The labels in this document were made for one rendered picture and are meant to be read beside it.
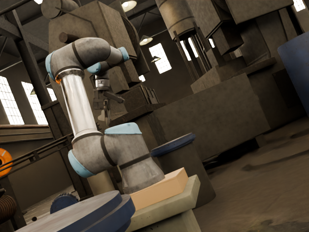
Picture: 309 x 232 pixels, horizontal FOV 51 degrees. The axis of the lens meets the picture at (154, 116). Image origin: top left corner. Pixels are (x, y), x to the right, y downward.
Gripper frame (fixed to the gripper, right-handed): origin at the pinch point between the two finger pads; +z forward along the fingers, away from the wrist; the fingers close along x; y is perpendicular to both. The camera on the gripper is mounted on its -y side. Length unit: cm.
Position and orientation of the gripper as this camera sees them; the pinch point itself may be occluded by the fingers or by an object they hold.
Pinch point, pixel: (108, 124)
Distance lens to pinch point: 181.5
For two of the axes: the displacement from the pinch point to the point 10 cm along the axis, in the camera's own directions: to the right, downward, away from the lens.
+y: -9.9, 0.6, 1.1
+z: 0.6, 10.0, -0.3
